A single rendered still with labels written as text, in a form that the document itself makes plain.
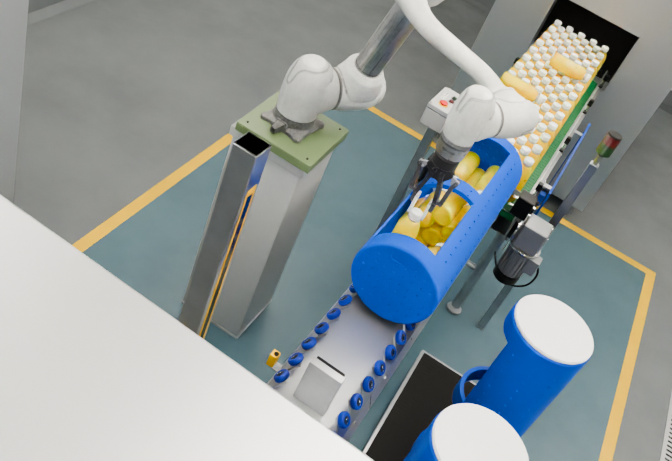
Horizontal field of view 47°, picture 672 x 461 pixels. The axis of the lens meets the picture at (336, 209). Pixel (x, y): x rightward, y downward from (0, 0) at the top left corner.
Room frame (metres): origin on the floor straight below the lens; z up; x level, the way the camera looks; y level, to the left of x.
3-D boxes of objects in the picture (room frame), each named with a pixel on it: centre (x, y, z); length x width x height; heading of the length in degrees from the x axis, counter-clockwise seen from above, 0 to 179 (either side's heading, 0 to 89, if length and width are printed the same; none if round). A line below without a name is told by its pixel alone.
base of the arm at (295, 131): (2.33, 0.28, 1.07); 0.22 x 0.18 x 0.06; 162
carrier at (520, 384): (1.89, -0.80, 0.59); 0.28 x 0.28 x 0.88
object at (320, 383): (1.31, -0.15, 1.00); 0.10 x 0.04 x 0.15; 76
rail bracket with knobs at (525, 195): (2.60, -0.68, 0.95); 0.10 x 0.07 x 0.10; 76
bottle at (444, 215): (2.12, -0.35, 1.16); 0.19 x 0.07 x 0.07; 166
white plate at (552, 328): (1.89, -0.80, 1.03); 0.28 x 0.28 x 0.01
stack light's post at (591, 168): (2.89, -0.91, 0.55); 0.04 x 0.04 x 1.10; 76
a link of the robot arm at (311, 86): (2.35, 0.27, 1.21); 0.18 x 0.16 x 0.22; 131
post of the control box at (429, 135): (2.88, -0.24, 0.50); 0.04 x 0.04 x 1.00; 76
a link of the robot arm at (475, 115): (1.83, -0.23, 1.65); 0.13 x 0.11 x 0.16; 131
